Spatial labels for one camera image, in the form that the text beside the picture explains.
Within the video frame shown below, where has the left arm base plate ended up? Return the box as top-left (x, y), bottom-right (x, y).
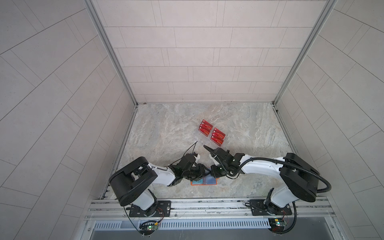
top-left (129, 201), bottom-right (172, 218)

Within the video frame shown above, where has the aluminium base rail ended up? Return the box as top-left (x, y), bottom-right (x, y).
top-left (85, 197), bottom-right (336, 221)

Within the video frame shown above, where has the black corrugated cable conduit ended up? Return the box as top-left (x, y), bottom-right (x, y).
top-left (236, 157), bottom-right (333, 235)

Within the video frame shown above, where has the red card stack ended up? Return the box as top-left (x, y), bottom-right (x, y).
top-left (198, 120), bottom-right (213, 137)
top-left (211, 128), bottom-right (226, 147)

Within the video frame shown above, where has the red card right stack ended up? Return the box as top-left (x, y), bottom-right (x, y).
top-left (211, 128), bottom-right (226, 147)

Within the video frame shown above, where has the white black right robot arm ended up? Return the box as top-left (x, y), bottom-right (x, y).
top-left (204, 145), bottom-right (332, 215)

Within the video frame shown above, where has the circuit board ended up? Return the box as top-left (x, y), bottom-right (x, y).
top-left (139, 221), bottom-right (160, 236)
top-left (268, 218), bottom-right (288, 234)

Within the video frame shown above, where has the aluminium corner post right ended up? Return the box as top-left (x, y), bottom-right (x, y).
top-left (272, 0), bottom-right (337, 107)

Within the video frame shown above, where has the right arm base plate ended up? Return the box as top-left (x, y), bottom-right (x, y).
top-left (245, 200), bottom-right (293, 216)

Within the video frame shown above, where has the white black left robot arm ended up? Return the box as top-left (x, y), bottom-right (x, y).
top-left (109, 154), bottom-right (211, 215)

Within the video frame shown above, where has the orange card holder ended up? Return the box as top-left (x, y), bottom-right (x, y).
top-left (191, 175), bottom-right (217, 186)

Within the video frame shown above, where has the aluminium corner post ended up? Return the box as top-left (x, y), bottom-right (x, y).
top-left (84, 0), bottom-right (139, 108)
top-left (272, 0), bottom-right (337, 107)

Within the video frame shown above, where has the left circuit board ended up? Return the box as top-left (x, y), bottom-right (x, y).
top-left (139, 221), bottom-right (160, 236)

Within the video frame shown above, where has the red card left stack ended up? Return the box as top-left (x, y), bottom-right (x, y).
top-left (198, 120), bottom-right (213, 137)

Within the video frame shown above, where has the aluminium corner post left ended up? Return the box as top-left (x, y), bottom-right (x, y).
top-left (84, 0), bottom-right (139, 108)

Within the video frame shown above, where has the right circuit board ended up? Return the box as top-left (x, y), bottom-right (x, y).
top-left (268, 218), bottom-right (288, 234)

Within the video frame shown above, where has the vent grille strip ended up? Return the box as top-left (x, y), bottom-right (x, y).
top-left (94, 219), bottom-right (271, 231)

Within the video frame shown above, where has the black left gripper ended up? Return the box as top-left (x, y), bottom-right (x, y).
top-left (180, 165), bottom-right (211, 183)

